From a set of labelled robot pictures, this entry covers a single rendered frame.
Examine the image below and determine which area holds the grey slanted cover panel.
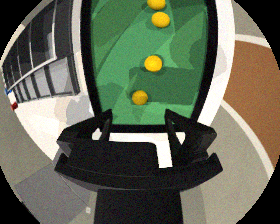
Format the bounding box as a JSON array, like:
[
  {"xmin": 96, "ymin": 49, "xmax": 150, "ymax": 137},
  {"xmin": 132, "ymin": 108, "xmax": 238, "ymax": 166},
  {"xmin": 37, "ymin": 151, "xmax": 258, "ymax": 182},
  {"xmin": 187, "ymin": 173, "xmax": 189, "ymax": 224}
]
[{"xmin": 0, "ymin": 0, "xmax": 81, "ymax": 104}]

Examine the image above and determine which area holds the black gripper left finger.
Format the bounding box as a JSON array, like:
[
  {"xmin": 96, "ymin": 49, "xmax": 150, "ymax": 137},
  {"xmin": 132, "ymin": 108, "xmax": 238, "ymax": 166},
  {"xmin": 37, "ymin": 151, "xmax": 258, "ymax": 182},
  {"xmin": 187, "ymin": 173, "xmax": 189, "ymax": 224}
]
[{"xmin": 60, "ymin": 109, "xmax": 113, "ymax": 141}]

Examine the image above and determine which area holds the green tray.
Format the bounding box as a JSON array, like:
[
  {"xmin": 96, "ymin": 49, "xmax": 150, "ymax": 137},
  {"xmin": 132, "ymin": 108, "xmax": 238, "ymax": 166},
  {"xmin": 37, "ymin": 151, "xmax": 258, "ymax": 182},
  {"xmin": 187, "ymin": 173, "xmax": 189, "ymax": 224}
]
[{"xmin": 80, "ymin": 0, "xmax": 218, "ymax": 134}]

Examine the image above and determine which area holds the yellow marble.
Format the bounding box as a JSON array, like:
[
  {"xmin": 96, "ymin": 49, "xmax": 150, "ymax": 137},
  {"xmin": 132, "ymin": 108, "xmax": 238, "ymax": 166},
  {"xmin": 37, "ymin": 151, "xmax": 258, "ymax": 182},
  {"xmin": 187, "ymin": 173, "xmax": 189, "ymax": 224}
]
[
  {"xmin": 132, "ymin": 90, "xmax": 148, "ymax": 106},
  {"xmin": 151, "ymin": 12, "xmax": 170, "ymax": 28},
  {"xmin": 147, "ymin": 0, "xmax": 166, "ymax": 10},
  {"xmin": 145, "ymin": 55, "xmax": 162, "ymax": 72}
]

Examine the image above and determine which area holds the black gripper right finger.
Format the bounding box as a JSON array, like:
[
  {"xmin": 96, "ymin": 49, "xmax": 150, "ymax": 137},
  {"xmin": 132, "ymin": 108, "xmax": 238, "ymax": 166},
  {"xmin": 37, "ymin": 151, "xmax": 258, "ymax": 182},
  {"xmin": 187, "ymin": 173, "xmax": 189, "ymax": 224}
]
[{"xmin": 164, "ymin": 109, "xmax": 217, "ymax": 167}]

